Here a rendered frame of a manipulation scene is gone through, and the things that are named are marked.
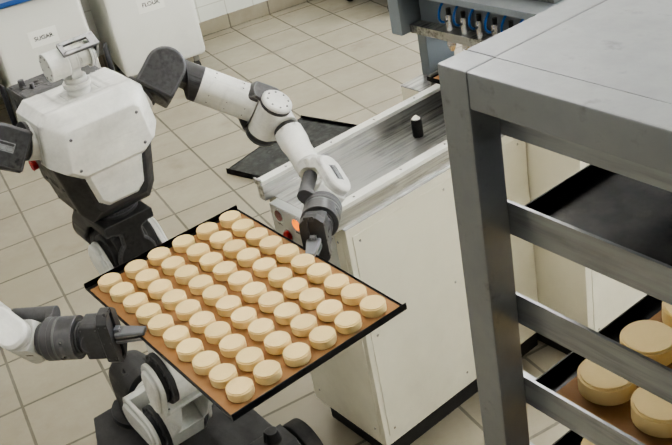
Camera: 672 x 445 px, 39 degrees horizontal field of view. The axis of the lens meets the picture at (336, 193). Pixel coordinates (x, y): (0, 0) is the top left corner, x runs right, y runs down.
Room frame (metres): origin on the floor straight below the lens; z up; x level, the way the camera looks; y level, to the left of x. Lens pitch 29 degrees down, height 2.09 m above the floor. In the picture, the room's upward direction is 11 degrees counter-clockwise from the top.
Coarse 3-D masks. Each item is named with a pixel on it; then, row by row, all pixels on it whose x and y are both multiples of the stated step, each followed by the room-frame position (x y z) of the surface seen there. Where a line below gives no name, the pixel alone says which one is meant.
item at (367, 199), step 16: (416, 160) 2.21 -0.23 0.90; (432, 160) 2.23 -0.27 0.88; (448, 160) 2.26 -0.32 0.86; (384, 176) 2.16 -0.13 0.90; (400, 176) 2.16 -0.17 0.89; (416, 176) 2.19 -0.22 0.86; (368, 192) 2.10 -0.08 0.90; (384, 192) 2.13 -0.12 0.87; (400, 192) 2.16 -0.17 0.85; (352, 208) 2.06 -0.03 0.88; (368, 208) 2.09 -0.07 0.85
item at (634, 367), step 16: (528, 304) 0.62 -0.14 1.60; (528, 320) 0.62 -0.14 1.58; (544, 320) 0.61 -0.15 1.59; (560, 320) 0.59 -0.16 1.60; (544, 336) 0.61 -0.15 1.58; (560, 336) 0.59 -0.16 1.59; (576, 336) 0.58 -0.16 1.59; (592, 336) 0.57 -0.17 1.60; (576, 352) 0.58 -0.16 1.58; (592, 352) 0.57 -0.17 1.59; (608, 352) 0.55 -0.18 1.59; (624, 352) 0.54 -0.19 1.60; (608, 368) 0.55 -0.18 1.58; (624, 368) 0.54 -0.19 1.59; (640, 368) 0.53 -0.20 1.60; (656, 368) 0.52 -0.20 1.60; (640, 384) 0.53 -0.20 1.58; (656, 384) 0.52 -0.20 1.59
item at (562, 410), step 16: (528, 384) 0.63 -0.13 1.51; (528, 400) 0.63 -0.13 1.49; (544, 400) 0.61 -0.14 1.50; (560, 400) 0.60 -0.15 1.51; (560, 416) 0.60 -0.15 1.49; (576, 416) 0.58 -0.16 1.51; (592, 416) 0.57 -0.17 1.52; (576, 432) 0.58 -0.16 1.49; (592, 432) 0.57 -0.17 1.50; (608, 432) 0.56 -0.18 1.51; (624, 432) 0.55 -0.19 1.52
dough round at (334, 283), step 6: (330, 276) 1.57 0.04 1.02; (336, 276) 1.57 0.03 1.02; (342, 276) 1.57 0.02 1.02; (324, 282) 1.56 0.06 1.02; (330, 282) 1.55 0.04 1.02; (336, 282) 1.55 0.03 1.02; (342, 282) 1.55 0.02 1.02; (348, 282) 1.55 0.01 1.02; (330, 288) 1.54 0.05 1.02; (336, 288) 1.53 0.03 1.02; (342, 288) 1.53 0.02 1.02; (336, 294) 1.53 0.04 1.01
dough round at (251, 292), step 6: (252, 282) 1.61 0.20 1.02; (258, 282) 1.60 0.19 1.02; (246, 288) 1.59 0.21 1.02; (252, 288) 1.58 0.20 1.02; (258, 288) 1.58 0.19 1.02; (264, 288) 1.58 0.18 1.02; (246, 294) 1.57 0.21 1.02; (252, 294) 1.56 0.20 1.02; (258, 294) 1.56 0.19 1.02; (246, 300) 1.57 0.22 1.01; (252, 300) 1.56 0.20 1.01
